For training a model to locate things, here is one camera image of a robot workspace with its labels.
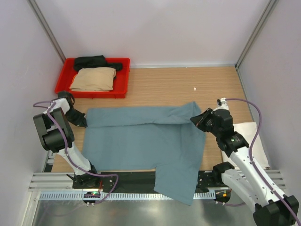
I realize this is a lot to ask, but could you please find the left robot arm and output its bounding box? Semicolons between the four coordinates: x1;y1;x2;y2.
33;91;101;188

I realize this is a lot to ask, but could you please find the black t-shirt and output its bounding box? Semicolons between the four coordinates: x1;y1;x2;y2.
73;55;123;72

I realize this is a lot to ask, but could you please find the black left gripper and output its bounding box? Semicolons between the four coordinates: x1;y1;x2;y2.
65;108;87;128

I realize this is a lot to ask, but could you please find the red plastic bin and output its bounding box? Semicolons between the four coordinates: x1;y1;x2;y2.
55;58;130;98

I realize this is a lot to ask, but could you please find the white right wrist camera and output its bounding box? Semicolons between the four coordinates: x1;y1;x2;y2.
215;98;229;111

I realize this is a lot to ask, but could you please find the slotted cable duct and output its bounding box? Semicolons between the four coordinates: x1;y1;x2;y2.
39;190;216;201

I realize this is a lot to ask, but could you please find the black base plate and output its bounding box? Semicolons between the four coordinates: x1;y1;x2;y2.
67;171;226;193

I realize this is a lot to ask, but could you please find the beige folded t-shirt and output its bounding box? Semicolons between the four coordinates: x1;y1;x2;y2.
69;67;116;92

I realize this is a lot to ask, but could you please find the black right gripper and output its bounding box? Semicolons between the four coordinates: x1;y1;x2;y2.
190;108;221;137

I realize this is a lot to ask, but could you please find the blue t-shirt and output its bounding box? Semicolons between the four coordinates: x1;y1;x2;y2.
82;102;206;205

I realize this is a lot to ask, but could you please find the white folded t-shirt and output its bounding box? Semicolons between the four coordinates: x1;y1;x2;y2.
221;121;270;169

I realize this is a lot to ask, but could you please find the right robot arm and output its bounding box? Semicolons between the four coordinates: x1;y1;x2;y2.
190;107;300;226

